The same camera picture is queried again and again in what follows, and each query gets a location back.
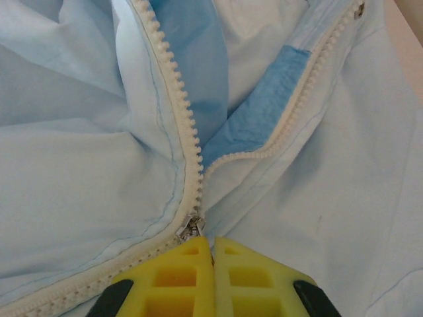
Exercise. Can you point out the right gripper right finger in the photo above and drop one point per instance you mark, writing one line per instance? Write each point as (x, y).
(257, 280)

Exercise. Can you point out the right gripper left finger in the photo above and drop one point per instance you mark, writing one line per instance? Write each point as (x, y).
(172, 280)

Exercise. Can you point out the metal zipper slider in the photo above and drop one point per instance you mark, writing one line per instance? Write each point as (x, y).
(190, 228)

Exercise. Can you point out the light blue zip jacket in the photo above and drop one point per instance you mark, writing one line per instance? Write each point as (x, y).
(82, 165)

